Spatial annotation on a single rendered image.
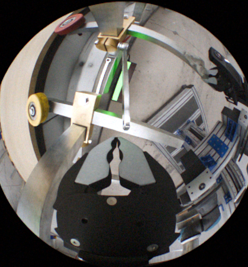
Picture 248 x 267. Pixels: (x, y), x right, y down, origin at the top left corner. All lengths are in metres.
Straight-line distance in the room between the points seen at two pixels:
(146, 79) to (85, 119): 0.96
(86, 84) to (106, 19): 0.36
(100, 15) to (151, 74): 1.03
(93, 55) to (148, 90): 0.78
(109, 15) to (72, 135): 0.22
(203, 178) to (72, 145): 0.46
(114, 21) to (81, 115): 0.20
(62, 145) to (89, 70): 0.38
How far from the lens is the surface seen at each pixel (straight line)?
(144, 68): 1.11
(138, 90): 1.06
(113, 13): 0.16
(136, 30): 0.25
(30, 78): 0.28
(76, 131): 0.19
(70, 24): 0.27
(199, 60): 0.28
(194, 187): 0.44
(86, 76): 0.46
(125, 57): 0.17
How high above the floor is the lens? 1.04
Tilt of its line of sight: 62 degrees down
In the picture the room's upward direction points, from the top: 175 degrees clockwise
